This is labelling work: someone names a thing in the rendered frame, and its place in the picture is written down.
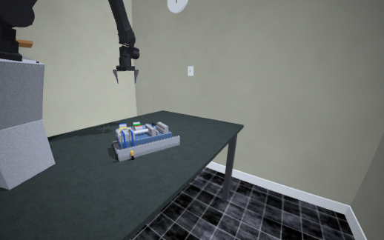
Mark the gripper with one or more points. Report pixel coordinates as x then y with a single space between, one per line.
125 63

